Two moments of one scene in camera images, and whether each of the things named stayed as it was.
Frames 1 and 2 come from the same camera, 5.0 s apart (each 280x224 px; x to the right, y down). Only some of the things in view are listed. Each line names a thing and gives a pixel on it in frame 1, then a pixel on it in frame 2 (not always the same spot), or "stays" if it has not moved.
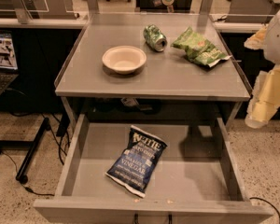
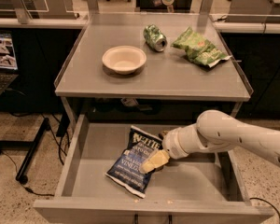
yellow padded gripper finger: (270, 91) to (154, 161)
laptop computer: (4, 63) stays
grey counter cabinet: (152, 56) stays
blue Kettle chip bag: (133, 165) stays
